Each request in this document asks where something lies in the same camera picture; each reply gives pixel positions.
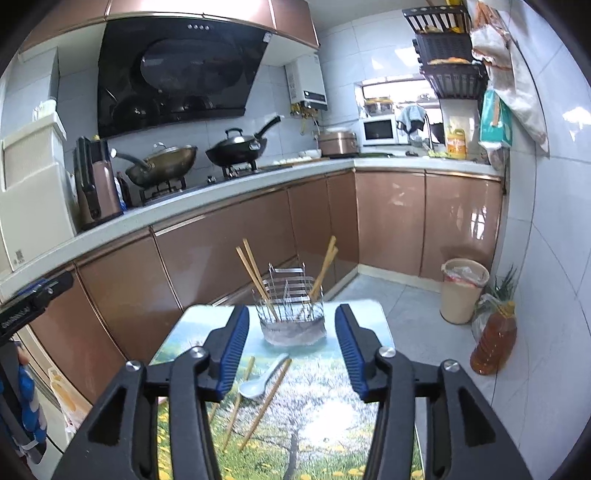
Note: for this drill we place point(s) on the grey cloth wrap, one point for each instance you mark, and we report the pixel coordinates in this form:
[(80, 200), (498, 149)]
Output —
[(293, 333)]

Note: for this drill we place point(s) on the white kitchen countertop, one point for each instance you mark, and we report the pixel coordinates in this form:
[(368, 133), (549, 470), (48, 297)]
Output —
[(115, 224)]

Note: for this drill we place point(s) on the amber oil bottle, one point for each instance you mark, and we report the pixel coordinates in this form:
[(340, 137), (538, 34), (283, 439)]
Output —
[(494, 341)]

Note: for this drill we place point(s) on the white microwave oven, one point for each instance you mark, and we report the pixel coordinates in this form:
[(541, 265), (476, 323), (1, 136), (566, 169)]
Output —
[(376, 131)]

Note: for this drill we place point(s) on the white water heater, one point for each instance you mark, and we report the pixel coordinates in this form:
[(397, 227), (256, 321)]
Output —
[(307, 78)]

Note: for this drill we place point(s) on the black wall rack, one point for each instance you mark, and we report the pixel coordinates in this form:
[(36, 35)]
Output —
[(445, 46)]

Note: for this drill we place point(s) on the green tissue pack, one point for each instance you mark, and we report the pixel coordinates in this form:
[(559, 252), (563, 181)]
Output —
[(496, 129)]

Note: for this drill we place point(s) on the kitchen window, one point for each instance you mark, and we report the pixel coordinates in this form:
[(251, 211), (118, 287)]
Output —
[(406, 90)]

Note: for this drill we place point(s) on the green leafy plant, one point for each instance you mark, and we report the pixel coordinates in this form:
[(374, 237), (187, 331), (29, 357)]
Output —
[(505, 286)]

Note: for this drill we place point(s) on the grey blue towel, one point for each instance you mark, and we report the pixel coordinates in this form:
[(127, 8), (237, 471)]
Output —
[(411, 117)]

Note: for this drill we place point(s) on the hanging white plastic bags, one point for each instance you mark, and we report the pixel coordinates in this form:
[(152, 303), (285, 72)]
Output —
[(521, 92)]

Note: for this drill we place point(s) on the yellow oil bottle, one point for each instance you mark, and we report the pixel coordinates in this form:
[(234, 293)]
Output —
[(456, 145)]

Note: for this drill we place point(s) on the copper rice cooker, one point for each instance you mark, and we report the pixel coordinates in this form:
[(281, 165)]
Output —
[(339, 143)]

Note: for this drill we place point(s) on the copper base cabinets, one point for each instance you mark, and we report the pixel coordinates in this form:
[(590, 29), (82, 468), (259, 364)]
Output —
[(392, 217)]

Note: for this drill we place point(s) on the black range hood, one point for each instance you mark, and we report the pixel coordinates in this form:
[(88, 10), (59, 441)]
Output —
[(184, 69)]

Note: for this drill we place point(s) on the steel pot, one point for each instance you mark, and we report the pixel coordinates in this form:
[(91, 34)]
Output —
[(378, 105)]

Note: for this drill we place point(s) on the light blue ceramic spoon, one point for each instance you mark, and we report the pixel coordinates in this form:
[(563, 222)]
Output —
[(251, 388)]

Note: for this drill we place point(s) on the copper wall cabinets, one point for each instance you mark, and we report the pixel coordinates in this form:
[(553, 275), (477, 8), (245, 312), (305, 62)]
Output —
[(286, 18)]

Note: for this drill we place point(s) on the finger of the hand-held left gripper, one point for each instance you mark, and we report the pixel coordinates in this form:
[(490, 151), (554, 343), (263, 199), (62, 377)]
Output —
[(30, 289), (57, 286)]

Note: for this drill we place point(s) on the bronze wok with lid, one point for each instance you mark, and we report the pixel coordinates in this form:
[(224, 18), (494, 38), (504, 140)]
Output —
[(171, 161)]

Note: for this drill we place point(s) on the plate of white food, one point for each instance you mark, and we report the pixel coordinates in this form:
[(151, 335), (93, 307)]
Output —
[(295, 159)]

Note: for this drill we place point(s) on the group of wooden chopsticks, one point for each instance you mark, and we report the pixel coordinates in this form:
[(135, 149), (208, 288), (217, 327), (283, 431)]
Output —
[(324, 270)]

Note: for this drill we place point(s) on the gas stove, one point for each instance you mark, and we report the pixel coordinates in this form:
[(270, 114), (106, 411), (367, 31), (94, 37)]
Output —
[(161, 189)]

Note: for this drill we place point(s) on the cream plastic appliance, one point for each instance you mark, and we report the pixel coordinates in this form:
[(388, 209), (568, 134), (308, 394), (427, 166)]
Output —
[(32, 207)]

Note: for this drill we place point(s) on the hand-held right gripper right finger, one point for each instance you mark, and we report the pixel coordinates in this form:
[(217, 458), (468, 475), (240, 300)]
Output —
[(353, 360)]

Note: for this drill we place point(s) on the beige trash bin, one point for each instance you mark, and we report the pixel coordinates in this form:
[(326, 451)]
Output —
[(461, 300)]

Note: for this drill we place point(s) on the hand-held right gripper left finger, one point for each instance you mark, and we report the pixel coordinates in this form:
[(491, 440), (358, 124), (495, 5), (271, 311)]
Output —
[(233, 355)]

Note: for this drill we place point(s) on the black wok with lid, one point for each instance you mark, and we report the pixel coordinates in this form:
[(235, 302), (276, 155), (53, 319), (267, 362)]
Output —
[(235, 150)]

